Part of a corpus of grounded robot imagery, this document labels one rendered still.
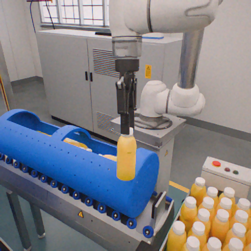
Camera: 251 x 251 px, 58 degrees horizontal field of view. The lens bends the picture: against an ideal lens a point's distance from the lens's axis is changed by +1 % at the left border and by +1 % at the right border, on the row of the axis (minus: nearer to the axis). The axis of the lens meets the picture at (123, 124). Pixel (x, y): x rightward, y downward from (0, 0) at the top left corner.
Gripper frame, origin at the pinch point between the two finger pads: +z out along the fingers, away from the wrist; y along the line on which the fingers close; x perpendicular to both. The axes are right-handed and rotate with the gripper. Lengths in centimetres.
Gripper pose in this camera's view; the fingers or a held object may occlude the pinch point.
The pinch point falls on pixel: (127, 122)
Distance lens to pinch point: 74.3
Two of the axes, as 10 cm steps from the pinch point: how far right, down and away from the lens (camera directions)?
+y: -3.8, 2.7, -8.9
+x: 9.3, 0.9, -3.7
